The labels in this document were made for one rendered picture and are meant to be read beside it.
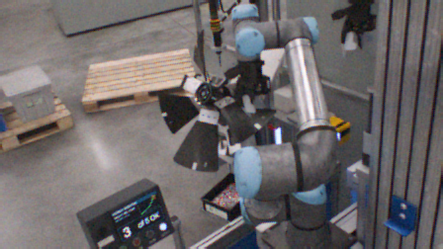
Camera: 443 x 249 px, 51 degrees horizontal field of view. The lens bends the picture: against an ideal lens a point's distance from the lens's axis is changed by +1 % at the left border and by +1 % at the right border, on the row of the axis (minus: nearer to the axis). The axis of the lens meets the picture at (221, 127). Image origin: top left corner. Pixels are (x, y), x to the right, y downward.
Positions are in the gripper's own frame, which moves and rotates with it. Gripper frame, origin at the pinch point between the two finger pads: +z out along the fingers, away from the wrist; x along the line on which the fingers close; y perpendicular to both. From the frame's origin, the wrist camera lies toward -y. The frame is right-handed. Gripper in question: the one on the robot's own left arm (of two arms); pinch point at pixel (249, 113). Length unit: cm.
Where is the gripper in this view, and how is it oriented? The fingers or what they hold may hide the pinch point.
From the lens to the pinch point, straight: 150.6
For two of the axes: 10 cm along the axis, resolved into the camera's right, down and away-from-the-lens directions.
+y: 6.0, 3.5, -7.2
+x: 7.9, -3.9, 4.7
